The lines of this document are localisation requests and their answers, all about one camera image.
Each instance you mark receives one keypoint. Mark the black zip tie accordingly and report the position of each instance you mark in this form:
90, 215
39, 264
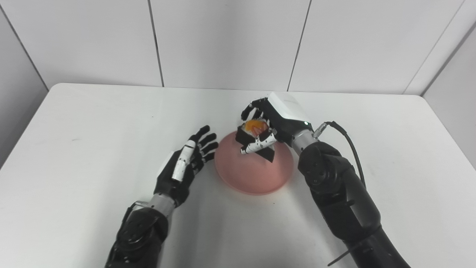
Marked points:
340, 258

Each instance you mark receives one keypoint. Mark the black triangular sandwich toy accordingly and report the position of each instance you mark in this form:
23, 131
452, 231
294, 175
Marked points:
247, 137

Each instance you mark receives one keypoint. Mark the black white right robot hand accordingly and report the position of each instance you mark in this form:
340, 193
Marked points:
284, 117

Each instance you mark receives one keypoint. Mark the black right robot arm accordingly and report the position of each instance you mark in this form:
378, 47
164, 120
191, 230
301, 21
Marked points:
338, 190

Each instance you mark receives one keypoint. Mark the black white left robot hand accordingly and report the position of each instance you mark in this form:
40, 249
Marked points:
178, 175

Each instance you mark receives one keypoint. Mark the pink round plate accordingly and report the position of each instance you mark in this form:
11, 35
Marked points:
253, 173

